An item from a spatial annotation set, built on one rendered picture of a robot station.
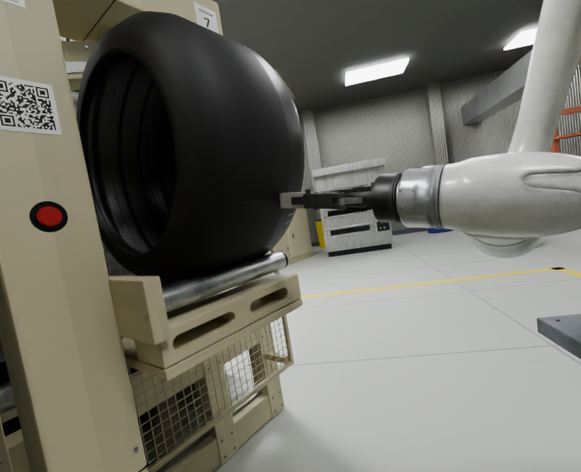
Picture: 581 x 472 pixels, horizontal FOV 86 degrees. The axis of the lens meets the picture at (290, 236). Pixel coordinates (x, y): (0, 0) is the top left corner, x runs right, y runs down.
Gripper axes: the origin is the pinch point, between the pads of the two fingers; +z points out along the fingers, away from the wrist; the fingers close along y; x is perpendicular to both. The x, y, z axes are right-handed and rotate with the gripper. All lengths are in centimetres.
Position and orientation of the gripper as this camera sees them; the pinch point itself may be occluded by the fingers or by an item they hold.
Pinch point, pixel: (296, 199)
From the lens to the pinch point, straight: 60.0
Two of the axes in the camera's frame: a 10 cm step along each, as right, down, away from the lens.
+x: 0.6, 9.9, 1.6
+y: -6.1, 1.6, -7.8
